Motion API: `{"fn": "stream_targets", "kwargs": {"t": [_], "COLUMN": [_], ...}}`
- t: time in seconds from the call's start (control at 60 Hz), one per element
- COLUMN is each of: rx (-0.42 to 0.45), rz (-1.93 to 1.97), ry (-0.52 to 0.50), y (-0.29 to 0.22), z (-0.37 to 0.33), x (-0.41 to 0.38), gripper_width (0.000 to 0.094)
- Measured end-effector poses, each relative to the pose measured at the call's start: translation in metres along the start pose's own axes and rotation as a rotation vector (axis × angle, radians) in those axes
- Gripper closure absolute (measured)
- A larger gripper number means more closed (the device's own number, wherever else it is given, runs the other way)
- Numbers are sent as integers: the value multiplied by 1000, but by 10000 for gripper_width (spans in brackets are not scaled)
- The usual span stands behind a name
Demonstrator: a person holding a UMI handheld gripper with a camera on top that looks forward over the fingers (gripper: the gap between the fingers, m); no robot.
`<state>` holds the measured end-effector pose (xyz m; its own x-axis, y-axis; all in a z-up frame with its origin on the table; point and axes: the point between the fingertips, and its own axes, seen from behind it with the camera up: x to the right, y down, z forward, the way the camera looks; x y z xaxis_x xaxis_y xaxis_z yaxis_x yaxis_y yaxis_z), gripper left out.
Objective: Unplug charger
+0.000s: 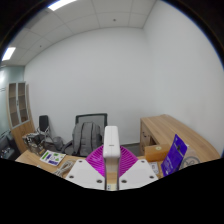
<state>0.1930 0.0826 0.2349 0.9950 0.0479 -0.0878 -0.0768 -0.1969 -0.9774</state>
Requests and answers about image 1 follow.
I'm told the brown snack pack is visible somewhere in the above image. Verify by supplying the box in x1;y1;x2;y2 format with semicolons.
148;161;161;176

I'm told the clear desk organiser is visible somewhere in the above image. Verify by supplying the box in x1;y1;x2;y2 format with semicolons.
22;132;46;157

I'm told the rectangular ceiling light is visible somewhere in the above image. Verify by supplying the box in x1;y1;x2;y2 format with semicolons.
1;46;17;62
47;0;78;12

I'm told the small black chair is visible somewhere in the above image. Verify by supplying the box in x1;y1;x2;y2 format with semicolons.
38;114;64;153

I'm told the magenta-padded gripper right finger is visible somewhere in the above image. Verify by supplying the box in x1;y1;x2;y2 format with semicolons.
118;145;159;191

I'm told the wooden shelf unit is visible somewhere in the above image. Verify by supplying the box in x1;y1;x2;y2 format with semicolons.
5;81;36;154

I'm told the purple standing package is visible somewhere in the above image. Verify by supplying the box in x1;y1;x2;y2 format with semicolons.
160;134;188;178

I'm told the clear printed plastic bag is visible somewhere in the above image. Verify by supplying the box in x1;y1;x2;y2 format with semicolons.
181;146;202;170

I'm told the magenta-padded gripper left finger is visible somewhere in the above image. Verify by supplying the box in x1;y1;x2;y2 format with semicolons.
65;145;106;191

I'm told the grey backpack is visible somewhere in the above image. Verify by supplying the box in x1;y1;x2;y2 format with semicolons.
71;121;103;158

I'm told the black mesh office chair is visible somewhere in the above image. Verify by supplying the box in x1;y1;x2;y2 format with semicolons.
61;112;109;156

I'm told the white charger block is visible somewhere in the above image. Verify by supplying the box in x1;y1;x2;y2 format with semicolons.
102;125;121;192

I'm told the orange-brown cardboard box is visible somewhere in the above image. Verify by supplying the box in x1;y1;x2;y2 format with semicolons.
144;143;172;164

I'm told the wooden side desk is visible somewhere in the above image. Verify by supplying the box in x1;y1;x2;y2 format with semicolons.
139;114;221;164

